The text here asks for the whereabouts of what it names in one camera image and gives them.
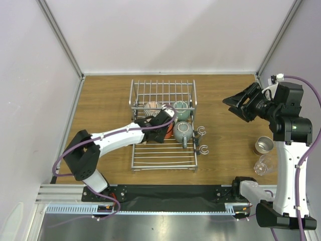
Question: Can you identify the orange mug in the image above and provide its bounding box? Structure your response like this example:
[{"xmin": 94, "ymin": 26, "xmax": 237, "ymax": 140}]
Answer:
[{"xmin": 165, "ymin": 123, "xmax": 174, "ymax": 139}]

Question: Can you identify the white ribbed mug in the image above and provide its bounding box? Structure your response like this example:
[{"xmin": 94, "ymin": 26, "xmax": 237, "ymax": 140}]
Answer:
[{"xmin": 143, "ymin": 101, "xmax": 161, "ymax": 117}]

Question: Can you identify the teal ceramic mug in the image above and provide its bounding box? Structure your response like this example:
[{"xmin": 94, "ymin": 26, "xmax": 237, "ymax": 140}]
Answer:
[{"xmin": 173, "ymin": 100, "xmax": 190, "ymax": 122}]

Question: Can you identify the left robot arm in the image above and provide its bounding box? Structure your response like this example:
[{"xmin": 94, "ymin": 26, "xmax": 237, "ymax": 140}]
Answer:
[{"xmin": 63, "ymin": 108, "xmax": 175, "ymax": 201}]

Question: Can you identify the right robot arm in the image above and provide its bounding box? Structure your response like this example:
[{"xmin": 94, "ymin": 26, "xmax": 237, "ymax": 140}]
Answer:
[{"xmin": 223, "ymin": 82, "xmax": 317, "ymax": 230}]

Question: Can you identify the steel tumbler cup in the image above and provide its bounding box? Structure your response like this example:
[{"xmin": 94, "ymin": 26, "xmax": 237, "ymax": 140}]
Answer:
[{"xmin": 253, "ymin": 136, "xmax": 274, "ymax": 156}]

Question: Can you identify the clear glass cup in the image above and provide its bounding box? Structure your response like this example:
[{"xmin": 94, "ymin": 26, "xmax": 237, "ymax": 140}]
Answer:
[{"xmin": 253, "ymin": 154, "xmax": 277, "ymax": 176}]

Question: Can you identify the black base mat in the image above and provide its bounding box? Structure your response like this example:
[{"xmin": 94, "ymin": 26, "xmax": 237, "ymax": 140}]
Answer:
[{"xmin": 81, "ymin": 184, "xmax": 235, "ymax": 213}]

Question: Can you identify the metal wire dish rack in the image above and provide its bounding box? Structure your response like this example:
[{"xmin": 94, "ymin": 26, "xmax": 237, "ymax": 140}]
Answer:
[{"xmin": 129, "ymin": 79, "xmax": 200, "ymax": 171}]

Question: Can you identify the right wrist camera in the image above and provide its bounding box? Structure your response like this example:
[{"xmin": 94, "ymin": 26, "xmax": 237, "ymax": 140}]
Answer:
[{"xmin": 262, "ymin": 73, "xmax": 284, "ymax": 97}]

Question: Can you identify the white cable duct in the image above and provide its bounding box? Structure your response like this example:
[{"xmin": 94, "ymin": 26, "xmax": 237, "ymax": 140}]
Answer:
[{"xmin": 46, "ymin": 203, "xmax": 251, "ymax": 217}]

